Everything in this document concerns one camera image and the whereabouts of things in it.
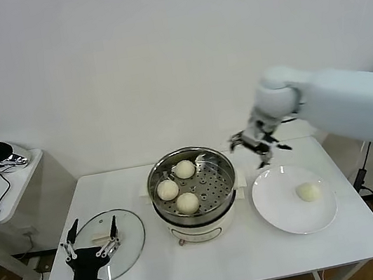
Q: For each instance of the white electric cooker base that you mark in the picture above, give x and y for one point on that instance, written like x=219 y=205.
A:
x=201 y=231

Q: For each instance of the round white plate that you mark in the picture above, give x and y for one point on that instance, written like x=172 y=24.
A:
x=281 y=203

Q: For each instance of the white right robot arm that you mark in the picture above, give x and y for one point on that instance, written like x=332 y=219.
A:
x=343 y=101

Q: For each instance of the white wall outlet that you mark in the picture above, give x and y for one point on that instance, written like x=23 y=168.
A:
x=27 y=232

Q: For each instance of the white side table with headset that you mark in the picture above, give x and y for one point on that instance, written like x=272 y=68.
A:
x=20 y=187

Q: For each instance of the round glass lid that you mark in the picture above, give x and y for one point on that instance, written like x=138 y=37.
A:
x=131 y=241

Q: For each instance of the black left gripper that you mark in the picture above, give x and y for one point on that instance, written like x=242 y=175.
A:
x=84 y=266

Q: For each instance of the large white table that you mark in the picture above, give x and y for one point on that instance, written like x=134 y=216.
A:
x=110 y=194

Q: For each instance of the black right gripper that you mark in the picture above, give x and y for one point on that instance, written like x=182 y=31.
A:
x=255 y=138

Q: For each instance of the perforated steel steamer basket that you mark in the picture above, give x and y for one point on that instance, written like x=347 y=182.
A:
x=215 y=185

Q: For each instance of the white steamed baozi bun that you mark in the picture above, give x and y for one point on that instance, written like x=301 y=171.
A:
x=308 y=192
x=185 y=169
x=187 y=203
x=167 y=190

